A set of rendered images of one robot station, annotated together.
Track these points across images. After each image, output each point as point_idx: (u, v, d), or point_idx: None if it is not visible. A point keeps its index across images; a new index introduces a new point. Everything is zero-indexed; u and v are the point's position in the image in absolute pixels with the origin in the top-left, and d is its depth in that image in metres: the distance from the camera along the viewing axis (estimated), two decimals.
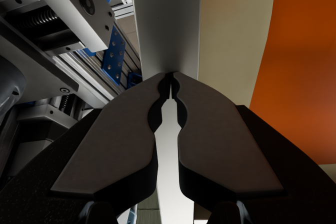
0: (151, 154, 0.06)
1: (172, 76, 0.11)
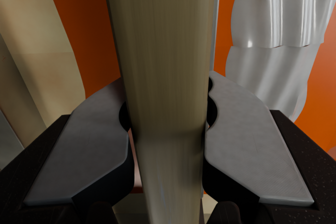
0: (126, 151, 0.07)
1: None
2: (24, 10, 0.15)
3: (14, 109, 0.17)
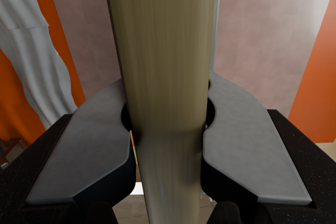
0: (128, 152, 0.07)
1: None
2: None
3: None
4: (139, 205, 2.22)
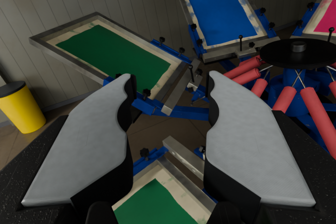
0: (125, 151, 0.07)
1: (208, 74, 0.11)
2: None
3: None
4: None
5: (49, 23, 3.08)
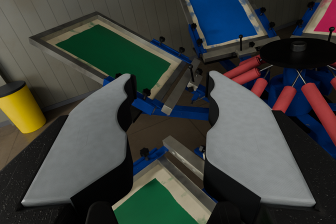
0: (125, 151, 0.07)
1: (208, 74, 0.11)
2: None
3: None
4: None
5: (49, 22, 3.08)
